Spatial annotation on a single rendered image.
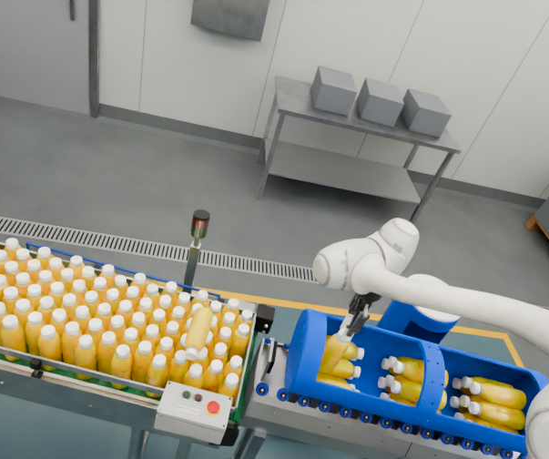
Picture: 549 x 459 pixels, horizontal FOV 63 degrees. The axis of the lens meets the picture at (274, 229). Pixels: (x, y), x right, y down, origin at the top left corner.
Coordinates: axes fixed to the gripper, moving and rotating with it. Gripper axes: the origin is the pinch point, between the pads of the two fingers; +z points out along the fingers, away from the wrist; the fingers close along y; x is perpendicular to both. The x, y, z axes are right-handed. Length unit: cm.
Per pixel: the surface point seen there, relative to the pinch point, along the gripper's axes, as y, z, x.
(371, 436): -7, 43, -24
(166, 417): -28, 24, 45
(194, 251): 40, 24, 56
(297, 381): -8.6, 20.2, 9.6
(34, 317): -8, 24, 94
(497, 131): 366, 51, -187
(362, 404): -8.9, 23.4, -13.4
